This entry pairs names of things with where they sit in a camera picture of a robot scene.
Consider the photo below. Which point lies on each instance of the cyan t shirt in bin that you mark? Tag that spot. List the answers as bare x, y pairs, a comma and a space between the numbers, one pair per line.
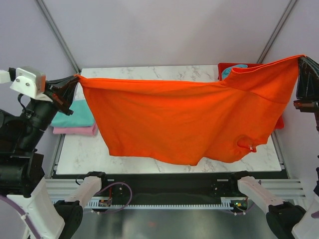
225, 73

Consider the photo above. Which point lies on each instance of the folded pink t shirt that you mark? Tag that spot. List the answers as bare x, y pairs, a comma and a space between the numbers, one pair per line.
86, 131

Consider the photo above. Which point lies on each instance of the red plastic bin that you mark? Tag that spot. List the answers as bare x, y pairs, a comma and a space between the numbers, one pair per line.
221, 66

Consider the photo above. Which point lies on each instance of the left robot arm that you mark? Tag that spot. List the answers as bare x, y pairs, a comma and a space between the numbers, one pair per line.
22, 182

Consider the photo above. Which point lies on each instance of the orange t shirt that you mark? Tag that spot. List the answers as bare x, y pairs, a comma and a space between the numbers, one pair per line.
181, 122

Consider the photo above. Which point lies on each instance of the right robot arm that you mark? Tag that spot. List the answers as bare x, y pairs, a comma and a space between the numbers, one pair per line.
288, 221

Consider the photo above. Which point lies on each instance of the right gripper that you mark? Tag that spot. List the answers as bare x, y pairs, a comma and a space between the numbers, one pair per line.
308, 83

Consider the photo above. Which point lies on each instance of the left corner frame post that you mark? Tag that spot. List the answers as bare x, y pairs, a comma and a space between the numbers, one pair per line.
57, 34

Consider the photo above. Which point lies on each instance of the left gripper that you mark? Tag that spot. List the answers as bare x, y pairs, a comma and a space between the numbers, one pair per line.
64, 98

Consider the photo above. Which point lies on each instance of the corner frame post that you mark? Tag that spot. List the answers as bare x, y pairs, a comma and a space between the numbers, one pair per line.
278, 28
57, 34

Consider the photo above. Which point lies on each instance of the right corner frame post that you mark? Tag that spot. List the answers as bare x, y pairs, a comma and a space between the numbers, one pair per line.
278, 28

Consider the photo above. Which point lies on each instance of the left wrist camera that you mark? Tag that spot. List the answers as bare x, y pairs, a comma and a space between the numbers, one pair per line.
27, 81

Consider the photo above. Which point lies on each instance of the white cable duct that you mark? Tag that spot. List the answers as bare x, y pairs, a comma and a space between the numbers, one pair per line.
96, 203

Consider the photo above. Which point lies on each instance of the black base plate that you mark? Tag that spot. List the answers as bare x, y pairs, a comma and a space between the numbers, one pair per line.
116, 187

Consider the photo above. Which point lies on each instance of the aluminium frame rail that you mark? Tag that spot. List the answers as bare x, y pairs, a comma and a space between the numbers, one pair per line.
283, 188

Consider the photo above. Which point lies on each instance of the folded teal t shirt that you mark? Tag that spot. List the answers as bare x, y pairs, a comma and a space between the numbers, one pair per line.
81, 117

